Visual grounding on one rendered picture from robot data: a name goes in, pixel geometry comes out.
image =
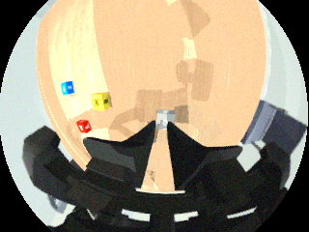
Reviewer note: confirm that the blue block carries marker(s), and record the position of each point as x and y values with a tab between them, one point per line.
67	87

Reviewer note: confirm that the red block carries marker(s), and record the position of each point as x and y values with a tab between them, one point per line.
83	125

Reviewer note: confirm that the yellow block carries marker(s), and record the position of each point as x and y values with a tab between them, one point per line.
100	101

